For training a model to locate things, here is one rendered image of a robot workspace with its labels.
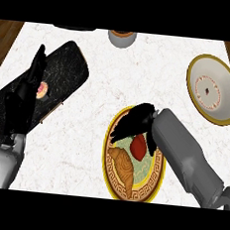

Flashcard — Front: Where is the black speckled cutting board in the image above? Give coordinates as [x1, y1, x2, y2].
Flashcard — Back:
[0, 34, 93, 153]

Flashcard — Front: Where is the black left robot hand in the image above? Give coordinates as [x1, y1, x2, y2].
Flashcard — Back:
[0, 41, 50, 148]

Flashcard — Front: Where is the yellow rimmed patterned plate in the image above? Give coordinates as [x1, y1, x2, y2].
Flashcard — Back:
[97, 102, 173, 205]

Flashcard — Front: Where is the pink frosted cupcake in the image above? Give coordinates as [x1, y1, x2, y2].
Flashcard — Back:
[35, 80, 51, 101]

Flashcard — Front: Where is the brown croissant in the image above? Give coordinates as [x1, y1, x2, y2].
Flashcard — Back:
[103, 146, 139, 196]

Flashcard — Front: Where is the red bell pepper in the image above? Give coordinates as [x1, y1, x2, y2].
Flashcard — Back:
[129, 132, 149, 163]

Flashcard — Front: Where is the white bowl with gold rim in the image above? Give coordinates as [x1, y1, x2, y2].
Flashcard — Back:
[181, 52, 230, 127]

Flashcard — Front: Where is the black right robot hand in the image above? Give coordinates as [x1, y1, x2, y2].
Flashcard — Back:
[107, 99, 162, 158]

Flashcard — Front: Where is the grey cup with brown rim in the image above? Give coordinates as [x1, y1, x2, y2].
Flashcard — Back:
[106, 29, 138, 51]

